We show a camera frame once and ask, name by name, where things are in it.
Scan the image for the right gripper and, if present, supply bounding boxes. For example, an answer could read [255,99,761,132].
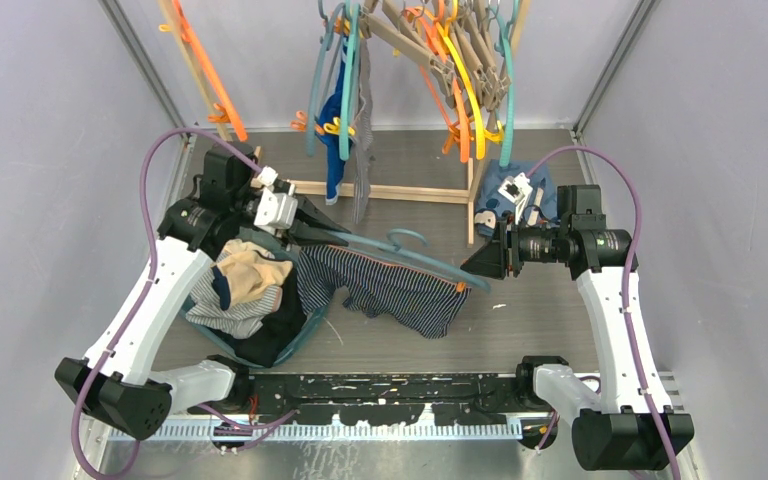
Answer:
[461,210,570,280]

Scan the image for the striped navy shorts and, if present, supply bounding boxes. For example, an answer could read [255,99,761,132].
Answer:
[295,245,471,339]

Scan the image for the beige underwear with navy trim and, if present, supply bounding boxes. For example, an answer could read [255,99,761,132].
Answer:
[211,250,293,310]

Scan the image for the slate blue clip hanger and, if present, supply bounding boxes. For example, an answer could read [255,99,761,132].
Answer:
[333,228,491,292]

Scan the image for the orange plastic clip hanger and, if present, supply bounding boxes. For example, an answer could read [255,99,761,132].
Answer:
[157,0,248,142]

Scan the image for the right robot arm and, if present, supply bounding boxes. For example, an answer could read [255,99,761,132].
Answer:
[461,185,695,474]

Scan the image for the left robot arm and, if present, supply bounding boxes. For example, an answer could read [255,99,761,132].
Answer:
[54,142,346,443]

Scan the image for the yellow hanging hanger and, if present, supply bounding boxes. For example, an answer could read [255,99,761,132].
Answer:
[404,1,510,164]

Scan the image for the right teal hanger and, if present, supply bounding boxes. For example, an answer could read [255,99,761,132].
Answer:
[490,1,530,168]

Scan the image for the orange hanging hanger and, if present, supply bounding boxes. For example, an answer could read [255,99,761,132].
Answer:
[398,1,484,163]

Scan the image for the teal laundry basket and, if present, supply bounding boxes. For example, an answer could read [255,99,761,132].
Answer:
[181,228,331,370]

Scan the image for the beige garment in basket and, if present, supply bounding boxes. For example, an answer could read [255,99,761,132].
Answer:
[223,238,274,259]

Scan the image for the blue patterned cloth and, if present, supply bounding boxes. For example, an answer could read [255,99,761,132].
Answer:
[473,159,558,238]

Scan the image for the black garment in basket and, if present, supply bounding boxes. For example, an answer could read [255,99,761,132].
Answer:
[213,270,308,368]

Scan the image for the grey striped garment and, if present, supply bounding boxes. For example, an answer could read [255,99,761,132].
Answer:
[182,267,283,339]

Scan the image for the beige wooden hangers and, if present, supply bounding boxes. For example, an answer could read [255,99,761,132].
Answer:
[360,1,527,113]

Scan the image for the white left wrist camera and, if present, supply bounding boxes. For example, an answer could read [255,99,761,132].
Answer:
[253,166,298,234]

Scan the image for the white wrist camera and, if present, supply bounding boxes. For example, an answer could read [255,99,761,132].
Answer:
[498,173,534,225]
[253,166,298,234]

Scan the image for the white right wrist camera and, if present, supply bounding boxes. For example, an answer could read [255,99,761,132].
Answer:
[498,173,534,225]

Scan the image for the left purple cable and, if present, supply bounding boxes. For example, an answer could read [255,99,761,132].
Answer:
[69,127,302,480]

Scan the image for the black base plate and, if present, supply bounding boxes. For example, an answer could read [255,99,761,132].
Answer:
[208,373,550,427]

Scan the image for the white slotted cable duct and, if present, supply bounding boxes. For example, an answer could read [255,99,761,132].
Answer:
[106,421,524,444]

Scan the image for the wooden hanger rack frame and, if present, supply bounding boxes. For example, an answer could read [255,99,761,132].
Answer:
[158,0,534,248]

